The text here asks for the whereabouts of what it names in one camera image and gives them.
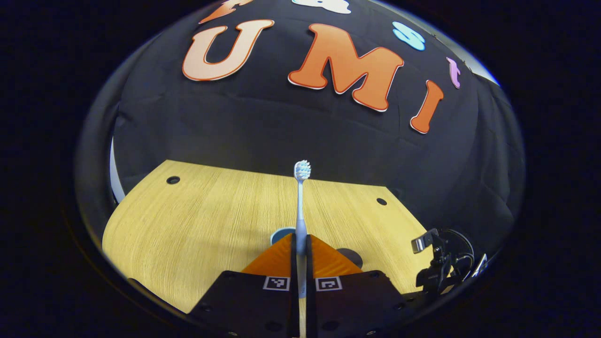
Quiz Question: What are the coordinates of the white toothbrush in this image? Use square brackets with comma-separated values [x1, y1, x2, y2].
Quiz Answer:
[293, 160, 312, 338]

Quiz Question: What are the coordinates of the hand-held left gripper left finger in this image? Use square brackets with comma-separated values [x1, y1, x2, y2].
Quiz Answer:
[188, 233, 300, 338]

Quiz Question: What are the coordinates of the light blue cup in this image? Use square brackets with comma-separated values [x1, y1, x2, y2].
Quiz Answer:
[270, 227, 296, 246]

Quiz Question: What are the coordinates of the dark round coaster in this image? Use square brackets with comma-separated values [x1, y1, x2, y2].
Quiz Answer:
[337, 248, 363, 269]

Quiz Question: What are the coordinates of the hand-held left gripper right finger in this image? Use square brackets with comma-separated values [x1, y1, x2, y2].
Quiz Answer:
[306, 234, 416, 338]

